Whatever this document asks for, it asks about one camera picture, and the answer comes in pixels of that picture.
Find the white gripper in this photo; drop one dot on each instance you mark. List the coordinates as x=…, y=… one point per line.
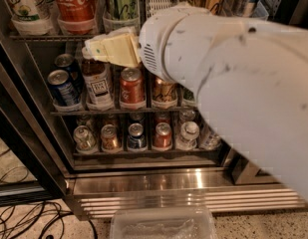
x=154, y=40

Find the green soda can top shelf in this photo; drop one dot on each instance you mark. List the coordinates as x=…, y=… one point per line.
x=122, y=10

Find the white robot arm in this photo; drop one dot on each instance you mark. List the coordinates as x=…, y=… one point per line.
x=249, y=78

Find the red can front middle shelf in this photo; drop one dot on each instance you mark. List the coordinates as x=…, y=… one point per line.
x=132, y=86

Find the blue can rear middle shelf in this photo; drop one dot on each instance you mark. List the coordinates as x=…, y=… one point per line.
x=68, y=63

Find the blue can shelf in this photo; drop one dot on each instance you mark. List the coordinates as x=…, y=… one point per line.
x=62, y=88
x=68, y=63
x=136, y=137

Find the red coca-cola can top shelf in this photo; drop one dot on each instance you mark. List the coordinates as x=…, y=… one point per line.
x=77, y=10

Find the gold can front middle shelf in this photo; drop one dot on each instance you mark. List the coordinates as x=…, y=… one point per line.
x=163, y=91

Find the blue can front middle shelf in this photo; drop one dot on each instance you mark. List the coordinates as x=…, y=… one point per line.
x=62, y=88

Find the green can front middle shelf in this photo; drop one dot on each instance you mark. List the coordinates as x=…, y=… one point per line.
x=188, y=95

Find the orange can bottom shelf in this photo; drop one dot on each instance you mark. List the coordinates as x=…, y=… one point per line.
x=109, y=137

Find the blue can bottom shelf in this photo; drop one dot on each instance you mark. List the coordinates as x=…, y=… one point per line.
x=136, y=137

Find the white can bottom shelf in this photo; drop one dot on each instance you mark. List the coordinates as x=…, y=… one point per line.
x=84, y=138

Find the red can bottom shelf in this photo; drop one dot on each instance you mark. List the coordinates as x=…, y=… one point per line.
x=162, y=135

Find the clear bottle bottom shelf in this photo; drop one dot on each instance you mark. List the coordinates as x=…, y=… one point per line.
x=187, y=137

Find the tea bottle bottom shelf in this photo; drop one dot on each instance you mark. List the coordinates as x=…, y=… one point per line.
x=208, y=139

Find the stainless fridge base grille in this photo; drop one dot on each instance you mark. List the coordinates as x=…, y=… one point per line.
x=102, y=195

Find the fridge glass door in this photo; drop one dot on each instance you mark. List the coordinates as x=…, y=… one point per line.
x=245, y=172

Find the iced tea bottle white cap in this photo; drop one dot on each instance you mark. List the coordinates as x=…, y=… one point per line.
x=97, y=81

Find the clear plastic bin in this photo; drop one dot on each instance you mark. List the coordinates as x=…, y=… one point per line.
x=163, y=223

